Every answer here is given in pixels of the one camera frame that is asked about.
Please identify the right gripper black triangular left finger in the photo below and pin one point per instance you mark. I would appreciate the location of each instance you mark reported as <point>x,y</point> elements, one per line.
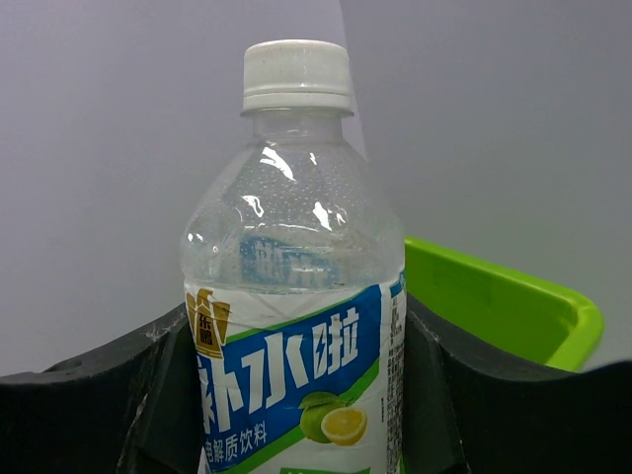
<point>129,406</point>

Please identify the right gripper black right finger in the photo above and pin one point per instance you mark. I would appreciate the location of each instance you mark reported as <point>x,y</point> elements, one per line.
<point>470,407</point>

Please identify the clear bottle green blue label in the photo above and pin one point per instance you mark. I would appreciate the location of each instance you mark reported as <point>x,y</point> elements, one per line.
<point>294,278</point>

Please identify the green plastic bin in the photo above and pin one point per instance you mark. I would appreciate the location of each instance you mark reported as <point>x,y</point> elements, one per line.
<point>520,314</point>

